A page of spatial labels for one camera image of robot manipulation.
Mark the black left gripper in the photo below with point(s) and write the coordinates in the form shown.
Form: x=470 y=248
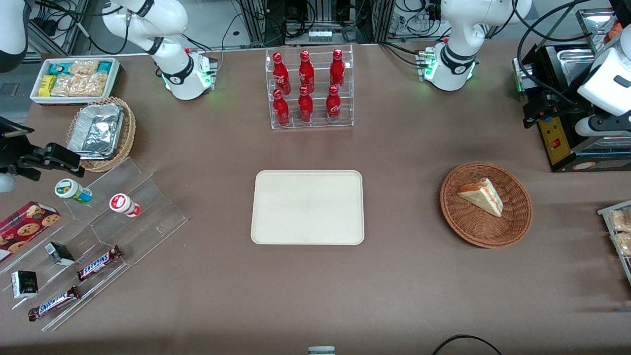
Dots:
x=563 y=98

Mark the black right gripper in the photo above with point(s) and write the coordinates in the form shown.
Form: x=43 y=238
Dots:
x=11 y=152

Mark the triangular sandwich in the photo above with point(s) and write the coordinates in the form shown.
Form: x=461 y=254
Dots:
x=480 y=197

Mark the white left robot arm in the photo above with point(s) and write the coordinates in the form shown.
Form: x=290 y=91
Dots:
x=456 y=64

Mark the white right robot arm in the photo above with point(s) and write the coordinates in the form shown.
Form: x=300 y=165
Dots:
x=172 y=74

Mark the tan wicker basket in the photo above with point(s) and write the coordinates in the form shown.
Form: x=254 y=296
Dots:
x=127 y=140

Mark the grey tray with snacks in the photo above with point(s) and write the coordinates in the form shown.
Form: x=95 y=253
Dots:
x=604 y=212

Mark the brown round wicker basket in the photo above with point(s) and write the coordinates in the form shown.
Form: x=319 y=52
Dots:
x=473 y=232

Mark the cream rectangular tray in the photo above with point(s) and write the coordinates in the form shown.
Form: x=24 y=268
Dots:
x=305 y=207

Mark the green label yogurt cup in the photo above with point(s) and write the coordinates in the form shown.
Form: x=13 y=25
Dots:
x=71 y=191

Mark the black food warmer machine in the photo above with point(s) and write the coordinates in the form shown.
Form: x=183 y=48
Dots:
x=554 y=143

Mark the silver foil container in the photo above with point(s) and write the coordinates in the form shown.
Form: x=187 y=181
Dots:
x=96 y=133

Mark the steel warmer pan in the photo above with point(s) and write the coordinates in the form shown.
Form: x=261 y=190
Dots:
x=572 y=61

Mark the red label yogurt cup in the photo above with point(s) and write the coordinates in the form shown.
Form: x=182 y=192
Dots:
x=124 y=204

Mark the clear cracker bag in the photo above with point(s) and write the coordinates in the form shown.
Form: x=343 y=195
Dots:
x=79 y=86
x=84 y=68

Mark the red plaid cookie box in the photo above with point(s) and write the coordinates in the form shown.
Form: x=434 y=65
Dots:
x=24 y=229

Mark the yellow snack pack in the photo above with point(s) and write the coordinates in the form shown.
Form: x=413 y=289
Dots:
x=47 y=86

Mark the teal snack pack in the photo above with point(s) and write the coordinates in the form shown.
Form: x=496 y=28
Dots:
x=59 y=68
x=105 y=66

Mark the clear acrylic tiered display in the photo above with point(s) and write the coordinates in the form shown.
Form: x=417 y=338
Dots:
x=148 y=222

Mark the white rectangular snack bin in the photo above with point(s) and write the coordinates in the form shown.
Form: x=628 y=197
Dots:
x=114 y=74

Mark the brown snickers bar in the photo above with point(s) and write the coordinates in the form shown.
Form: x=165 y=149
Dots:
x=98 y=263
x=54 y=303

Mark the fried food skewer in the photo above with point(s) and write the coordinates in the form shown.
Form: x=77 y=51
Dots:
x=616 y=32

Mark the small black white box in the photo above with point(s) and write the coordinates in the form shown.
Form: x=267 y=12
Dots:
x=24 y=284

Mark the clear pastry bag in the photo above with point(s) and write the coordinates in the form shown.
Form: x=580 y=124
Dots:
x=623 y=244
x=620 y=220

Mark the red cola bottle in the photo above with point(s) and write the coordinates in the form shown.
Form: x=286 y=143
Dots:
x=337 y=71
x=281 y=76
x=306 y=74
x=281 y=111
x=333 y=108
x=305 y=108

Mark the clear acrylic bottle rack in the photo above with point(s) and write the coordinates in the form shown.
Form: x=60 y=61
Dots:
x=318 y=125

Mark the white power strip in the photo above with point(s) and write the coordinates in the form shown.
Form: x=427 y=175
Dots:
x=320 y=35

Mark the grey white edge device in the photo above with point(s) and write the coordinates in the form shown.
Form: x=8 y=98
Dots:
x=321 y=351

